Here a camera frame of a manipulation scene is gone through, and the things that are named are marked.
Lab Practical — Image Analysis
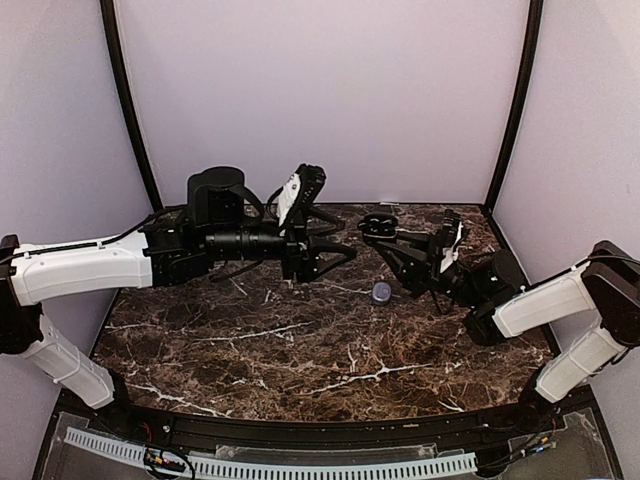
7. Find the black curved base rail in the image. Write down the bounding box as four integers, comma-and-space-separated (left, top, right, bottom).
59, 389, 566, 451

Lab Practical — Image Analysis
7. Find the white slotted cable duct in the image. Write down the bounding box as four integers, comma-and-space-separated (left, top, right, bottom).
64, 427, 478, 479

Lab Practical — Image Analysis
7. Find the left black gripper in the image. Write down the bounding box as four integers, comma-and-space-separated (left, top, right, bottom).
204, 206, 359, 283

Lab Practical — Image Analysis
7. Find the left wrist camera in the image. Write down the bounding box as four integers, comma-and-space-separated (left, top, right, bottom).
265, 163, 326, 232

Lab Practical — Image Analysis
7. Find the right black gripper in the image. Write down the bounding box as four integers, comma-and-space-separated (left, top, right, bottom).
376, 230, 486, 309

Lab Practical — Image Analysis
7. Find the left black frame post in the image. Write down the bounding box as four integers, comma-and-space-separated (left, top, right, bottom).
99, 0, 164, 212

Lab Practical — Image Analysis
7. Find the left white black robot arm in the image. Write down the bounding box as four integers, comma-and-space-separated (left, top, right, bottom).
1, 164, 356, 436

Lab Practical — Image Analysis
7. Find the purple earbud charging case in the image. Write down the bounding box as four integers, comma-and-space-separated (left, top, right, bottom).
371, 281, 392, 306

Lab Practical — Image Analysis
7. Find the right black frame post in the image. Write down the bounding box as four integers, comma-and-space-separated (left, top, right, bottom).
483, 0, 544, 217

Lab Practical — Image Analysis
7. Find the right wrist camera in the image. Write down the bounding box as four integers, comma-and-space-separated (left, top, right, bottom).
440, 209, 464, 272

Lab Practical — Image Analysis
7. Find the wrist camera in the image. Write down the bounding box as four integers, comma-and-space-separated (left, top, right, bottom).
265, 163, 326, 232
440, 209, 464, 272

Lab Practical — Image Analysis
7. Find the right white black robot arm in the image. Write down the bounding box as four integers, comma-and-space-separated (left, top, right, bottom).
358, 211, 639, 434

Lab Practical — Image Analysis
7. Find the black earbud charging case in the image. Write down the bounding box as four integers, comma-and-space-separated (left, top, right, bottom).
358, 213, 398, 240

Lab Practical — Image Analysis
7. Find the black frame post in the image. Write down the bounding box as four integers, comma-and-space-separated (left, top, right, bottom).
99, 0, 164, 212
483, 0, 544, 217

